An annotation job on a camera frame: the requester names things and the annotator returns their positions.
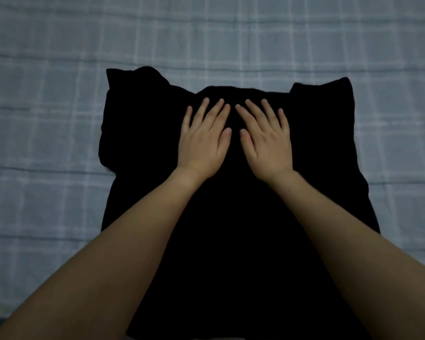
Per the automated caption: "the person's left hand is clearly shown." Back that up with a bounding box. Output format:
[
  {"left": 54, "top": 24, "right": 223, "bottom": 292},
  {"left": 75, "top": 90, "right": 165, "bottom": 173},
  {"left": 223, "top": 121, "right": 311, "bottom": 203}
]
[{"left": 177, "top": 97, "right": 233, "bottom": 182}]

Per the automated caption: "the person's right hand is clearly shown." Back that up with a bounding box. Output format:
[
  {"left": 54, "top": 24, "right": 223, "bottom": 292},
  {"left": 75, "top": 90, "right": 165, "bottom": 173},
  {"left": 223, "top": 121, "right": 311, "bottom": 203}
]
[{"left": 235, "top": 98, "right": 294, "bottom": 185}]

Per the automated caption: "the black hoodie with white lettering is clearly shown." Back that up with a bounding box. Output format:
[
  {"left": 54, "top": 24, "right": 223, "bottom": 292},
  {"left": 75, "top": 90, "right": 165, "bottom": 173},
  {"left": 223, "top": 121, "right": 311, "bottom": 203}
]
[{"left": 98, "top": 66, "right": 382, "bottom": 340}]

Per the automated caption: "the bed with blue plaid sheet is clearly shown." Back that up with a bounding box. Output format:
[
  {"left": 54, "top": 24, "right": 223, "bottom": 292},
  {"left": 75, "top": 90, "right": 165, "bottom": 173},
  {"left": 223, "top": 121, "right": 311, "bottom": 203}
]
[{"left": 0, "top": 0, "right": 425, "bottom": 319}]

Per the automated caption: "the person's left forearm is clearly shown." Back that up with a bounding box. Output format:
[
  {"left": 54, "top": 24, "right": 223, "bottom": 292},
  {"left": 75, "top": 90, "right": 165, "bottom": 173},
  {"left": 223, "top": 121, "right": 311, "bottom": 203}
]
[{"left": 0, "top": 168, "right": 206, "bottom": 340}]

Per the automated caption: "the person's right forearm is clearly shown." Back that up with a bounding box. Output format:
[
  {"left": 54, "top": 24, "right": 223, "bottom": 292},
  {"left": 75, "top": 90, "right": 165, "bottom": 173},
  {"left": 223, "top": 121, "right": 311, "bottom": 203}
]
[{"left": 269, "top": 170, "right": 425, "bottom": 340}]

